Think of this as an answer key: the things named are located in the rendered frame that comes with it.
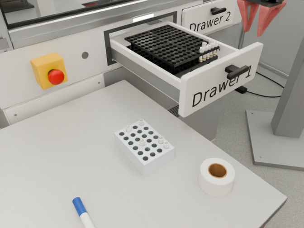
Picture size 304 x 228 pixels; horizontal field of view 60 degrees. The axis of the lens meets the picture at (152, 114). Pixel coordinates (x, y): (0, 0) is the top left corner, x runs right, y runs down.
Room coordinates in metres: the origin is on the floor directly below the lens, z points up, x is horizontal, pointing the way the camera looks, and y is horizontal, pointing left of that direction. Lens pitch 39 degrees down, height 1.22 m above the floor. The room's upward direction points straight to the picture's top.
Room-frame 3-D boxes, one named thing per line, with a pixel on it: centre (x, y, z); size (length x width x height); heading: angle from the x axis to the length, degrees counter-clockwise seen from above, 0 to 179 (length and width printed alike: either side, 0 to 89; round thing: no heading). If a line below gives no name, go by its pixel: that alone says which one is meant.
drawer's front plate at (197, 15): (1.03, -0.22, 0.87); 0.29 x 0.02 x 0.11; 129
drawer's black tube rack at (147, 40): (0.73, -0.05, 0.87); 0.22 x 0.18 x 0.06; 39
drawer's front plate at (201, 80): (0.58, -0.18, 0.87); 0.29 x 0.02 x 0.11; 129
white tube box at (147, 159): (0.43, 0.02, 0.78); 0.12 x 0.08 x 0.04; 37
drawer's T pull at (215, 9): (1.01, -0.24, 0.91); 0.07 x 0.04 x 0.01; 129
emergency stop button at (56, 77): (0.58, 0.25, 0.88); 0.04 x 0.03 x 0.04; 129
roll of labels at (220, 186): (0.34, -0.13, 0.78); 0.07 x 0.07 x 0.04
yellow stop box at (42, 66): (0.61, 0.27, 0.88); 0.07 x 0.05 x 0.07; 129
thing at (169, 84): (0.74, -0.05, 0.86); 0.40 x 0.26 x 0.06; 39
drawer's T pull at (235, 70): (0.56, -0.20, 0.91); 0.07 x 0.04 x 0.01; 129
